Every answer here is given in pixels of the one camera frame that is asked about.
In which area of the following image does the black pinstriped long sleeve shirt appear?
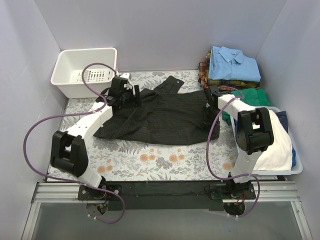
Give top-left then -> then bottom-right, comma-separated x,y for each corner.
94,76 -> 220,146

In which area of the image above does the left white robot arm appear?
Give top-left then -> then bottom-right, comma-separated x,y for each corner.
50,73 -> 141,200

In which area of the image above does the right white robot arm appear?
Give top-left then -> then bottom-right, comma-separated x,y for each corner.
204,86 -> 274,199

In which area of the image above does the plaid folded shirt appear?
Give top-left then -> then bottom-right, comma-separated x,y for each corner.
198,51 -> 260,90

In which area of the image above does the light blue folded shirt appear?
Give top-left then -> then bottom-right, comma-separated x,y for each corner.
208,46 -> 261,83

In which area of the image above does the green folded shirt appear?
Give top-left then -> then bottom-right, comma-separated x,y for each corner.
221,88 -> 273,126

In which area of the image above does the white plastic bin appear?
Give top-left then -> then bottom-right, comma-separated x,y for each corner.
50,47 -> 117,99

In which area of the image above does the floral table mat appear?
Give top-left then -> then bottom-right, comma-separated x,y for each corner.
64,70 -> 238,181

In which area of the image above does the white garment in basket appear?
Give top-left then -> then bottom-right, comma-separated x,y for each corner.
253,109 -> 293,171

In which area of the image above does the light grey laundry basket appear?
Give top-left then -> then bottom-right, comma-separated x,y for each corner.
252,106 -> 303,176

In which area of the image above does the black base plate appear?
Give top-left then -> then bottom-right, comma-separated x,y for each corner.
77,180 -> 257,211

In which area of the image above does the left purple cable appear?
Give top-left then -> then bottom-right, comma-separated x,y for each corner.
23,62 -> 126,223

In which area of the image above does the aluminium rail frame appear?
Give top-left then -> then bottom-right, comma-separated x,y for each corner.
22,181 -> 312,240

